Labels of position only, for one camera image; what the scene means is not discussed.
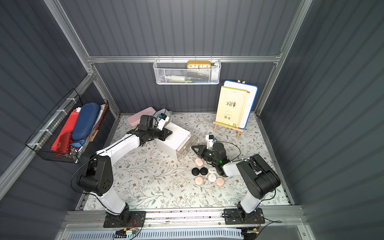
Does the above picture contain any white drawer cabinet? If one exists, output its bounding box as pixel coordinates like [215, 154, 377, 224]
[155, 123, 191, 161]

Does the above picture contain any clear plastic drawer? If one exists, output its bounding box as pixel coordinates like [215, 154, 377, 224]
[176, 134, 198, 159]

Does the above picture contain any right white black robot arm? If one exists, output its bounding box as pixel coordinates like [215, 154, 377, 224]
[191, 142, 281, 215]

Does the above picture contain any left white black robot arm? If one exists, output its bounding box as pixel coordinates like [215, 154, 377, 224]
[77, 112, 172, 216]

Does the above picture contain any pink earphone case upper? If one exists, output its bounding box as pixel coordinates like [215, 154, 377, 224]
[195, 158, 204, 167]

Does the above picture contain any pink earphone case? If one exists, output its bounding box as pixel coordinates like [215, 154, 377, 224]
[216, 178, 225, 187]
[195, 158, 204, 167]
[195, 177, 204, 186]

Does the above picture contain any white earphone case open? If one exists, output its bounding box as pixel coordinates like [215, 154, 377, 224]
[208, 167, 217, 174]

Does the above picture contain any pink pencil case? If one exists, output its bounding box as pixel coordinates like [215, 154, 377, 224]
[127, 107, 156, 127]

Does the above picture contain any black earphone case middle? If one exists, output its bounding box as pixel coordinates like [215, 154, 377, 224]
[200, 167, 209, 176]

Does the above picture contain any black earphone case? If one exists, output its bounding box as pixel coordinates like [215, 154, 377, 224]
[200, 167, 209, 176]
[192, 168, 200, 176]

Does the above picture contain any grey-blue pencil case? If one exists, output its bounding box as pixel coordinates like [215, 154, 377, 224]
[153, 108, 172, 122]

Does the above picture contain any white earphone case lower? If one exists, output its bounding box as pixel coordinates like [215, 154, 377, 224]
[208, 174, 217, 183]

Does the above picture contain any black earphone case left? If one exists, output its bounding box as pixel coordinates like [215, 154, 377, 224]
[192, 168, 200, 176]

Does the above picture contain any pink earphone case lower right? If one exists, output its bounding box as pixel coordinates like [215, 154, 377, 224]
[216, 178, 225, 187]

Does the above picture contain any pink earphone case lower left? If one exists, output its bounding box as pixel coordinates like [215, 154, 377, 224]
[195, 177, 204, 186]

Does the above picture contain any wooden easel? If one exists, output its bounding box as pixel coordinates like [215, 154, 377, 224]
[212, 79, 245, 139]

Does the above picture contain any yellow booklet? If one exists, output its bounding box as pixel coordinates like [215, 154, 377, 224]
[215, 85, 251, 129]

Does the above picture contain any navy blue case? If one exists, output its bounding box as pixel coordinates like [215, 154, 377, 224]
[72, 102, 101, 142]

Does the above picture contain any yellow clock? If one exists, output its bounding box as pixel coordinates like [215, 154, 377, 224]
[187, 60, 212, 69]

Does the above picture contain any blue-framed whiteboard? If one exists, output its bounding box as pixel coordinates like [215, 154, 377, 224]
[223, 80, 259, 129]

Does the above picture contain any red folder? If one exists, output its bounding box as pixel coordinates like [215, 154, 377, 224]
[51, 108, 81, 154]

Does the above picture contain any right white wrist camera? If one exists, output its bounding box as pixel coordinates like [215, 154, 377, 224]
[205, 135, 217, 150]

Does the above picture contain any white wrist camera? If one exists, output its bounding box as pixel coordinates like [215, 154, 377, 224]
[157, 113, 169, 131]
[205, 135, 217, 150]

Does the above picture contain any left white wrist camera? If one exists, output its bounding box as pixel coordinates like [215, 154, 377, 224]
[157, 113, 169, 131]

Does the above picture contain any white wire wall basket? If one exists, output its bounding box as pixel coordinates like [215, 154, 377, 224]
[153, 58, 222, 85]

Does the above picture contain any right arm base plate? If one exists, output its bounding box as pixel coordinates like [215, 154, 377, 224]
[221, 208, 266, 225]

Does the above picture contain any black wire side basket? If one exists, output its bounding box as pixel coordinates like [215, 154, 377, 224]
[26, 93, 115, 164]

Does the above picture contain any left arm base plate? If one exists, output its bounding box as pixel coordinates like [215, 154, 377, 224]
[103, 211, 146, 228]

